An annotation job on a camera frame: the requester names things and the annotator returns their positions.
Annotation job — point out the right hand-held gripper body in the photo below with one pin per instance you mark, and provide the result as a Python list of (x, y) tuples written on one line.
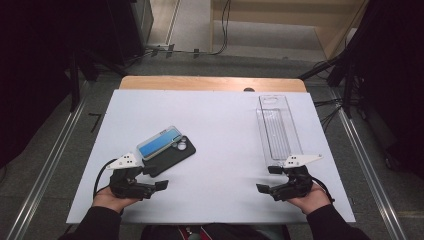
[(296, 181)]

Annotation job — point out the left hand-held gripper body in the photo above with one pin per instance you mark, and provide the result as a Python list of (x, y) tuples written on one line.
[(125, 181)]

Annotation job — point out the black phone case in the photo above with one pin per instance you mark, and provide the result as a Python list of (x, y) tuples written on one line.
[(175, 156)]

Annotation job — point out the blue gradient phone case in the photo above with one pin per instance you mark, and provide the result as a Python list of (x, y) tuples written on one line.
[(160, 143)]

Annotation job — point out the person's right hand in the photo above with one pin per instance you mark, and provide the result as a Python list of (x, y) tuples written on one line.
[(313, 200)]

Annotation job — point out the person's left hand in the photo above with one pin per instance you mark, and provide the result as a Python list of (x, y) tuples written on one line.
[(108, 201)]

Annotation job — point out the clear plastic tray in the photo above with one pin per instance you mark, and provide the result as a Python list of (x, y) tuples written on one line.
[(278, 130)]

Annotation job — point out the wooden table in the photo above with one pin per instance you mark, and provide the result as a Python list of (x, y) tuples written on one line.
[(200, 83)]

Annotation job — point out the black metal stand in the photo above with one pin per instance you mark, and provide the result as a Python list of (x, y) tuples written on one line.
[(333, 71)]

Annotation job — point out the black cabinet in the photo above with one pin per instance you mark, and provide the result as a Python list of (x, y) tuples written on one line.
[(136, 26)]

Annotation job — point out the aluminium floor rail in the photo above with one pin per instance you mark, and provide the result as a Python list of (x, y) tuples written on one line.
[(366, 173), (46, 173)]

